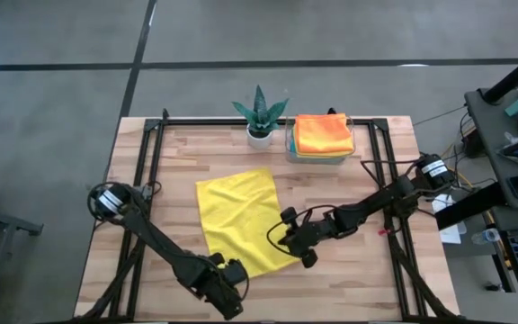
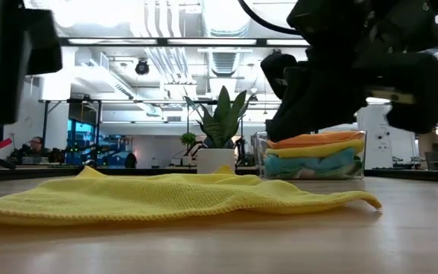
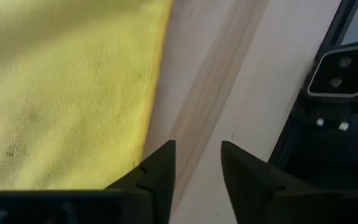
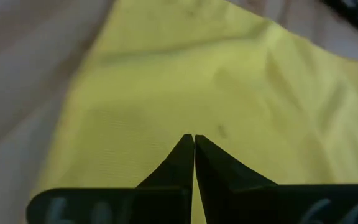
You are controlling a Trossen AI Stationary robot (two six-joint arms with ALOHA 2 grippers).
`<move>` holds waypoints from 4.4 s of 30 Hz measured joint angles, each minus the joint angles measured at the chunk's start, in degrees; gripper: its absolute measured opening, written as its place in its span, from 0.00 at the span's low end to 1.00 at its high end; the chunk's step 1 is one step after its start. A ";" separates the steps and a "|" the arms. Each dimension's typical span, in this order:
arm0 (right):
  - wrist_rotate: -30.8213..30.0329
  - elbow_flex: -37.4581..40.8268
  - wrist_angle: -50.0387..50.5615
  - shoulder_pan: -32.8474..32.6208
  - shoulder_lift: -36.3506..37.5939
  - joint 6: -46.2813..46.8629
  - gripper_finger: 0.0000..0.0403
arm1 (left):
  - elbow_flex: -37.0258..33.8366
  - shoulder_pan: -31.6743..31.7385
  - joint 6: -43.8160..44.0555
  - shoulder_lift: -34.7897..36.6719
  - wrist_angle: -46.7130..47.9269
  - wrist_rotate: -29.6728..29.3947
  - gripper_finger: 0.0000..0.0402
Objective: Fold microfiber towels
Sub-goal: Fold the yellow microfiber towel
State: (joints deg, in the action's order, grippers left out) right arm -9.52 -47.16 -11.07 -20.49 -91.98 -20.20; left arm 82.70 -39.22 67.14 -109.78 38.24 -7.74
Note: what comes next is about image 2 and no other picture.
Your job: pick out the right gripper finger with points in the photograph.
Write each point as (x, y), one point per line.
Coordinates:
(318, 102)

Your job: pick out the orange microfiber towel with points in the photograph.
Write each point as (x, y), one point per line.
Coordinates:
(318, 140)

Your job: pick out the yellow microfiber towel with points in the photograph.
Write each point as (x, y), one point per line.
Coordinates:
(146, 198)
(318, 151)

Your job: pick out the blue microfiber towel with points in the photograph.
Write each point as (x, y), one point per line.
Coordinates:
(299, 164)

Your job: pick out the white column unit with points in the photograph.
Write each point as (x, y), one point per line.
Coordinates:
(375, 152)

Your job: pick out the clear plastic bin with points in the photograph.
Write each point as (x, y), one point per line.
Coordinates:
(259, 160)

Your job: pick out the person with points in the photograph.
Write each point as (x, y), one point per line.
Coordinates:
(36, 144)
(131, 160)

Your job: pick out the snake plant in white pot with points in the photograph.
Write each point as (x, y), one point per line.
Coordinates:
(223, 118)

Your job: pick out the small green potted plant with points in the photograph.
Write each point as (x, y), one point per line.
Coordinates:
(188, 139)

